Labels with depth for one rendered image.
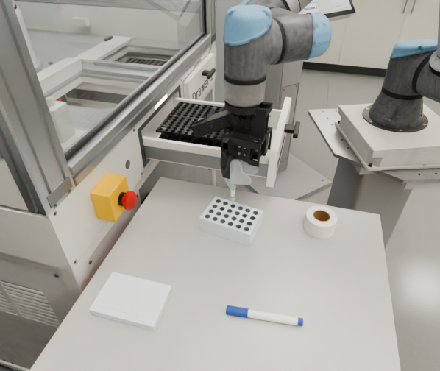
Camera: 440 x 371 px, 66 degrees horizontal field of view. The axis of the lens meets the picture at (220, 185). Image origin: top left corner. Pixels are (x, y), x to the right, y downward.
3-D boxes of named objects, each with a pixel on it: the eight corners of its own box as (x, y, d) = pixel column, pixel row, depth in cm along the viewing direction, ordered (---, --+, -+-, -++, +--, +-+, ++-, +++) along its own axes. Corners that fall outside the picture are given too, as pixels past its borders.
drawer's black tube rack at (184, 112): (252, 130, 100) (253, 110, 96) (238, 163, 87) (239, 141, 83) (181, 121, 105) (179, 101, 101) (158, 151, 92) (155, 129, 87)
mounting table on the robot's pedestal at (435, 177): (412, 132, 138) (423, 105, 130) (488, 205, 103) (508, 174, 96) (302, 136, 135) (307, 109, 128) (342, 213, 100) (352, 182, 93)
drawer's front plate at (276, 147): (287, 130, 104) (291, 96, 97) (273, 189, 82) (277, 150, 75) (281, 129, 104) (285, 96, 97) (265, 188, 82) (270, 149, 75)
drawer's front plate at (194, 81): (214, 81, 134) (214, 52, 127) (190, 114, 112) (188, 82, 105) (210, 81, 134) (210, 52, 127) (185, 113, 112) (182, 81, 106)
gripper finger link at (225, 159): (226, 182, 70) (228, 145, 65) (219, 180, 71) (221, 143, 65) (235, 171, 74) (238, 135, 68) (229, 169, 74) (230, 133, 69)
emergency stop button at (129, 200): (140, 202, 72) (137, 188, 70) (131, 214, 69) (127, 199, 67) (126, 199, 73) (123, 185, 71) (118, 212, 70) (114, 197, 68)
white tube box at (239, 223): (262, 222, 81) (263, 210, 79) (249, 246, 75) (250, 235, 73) (215, 207, 85) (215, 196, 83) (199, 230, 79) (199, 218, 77)
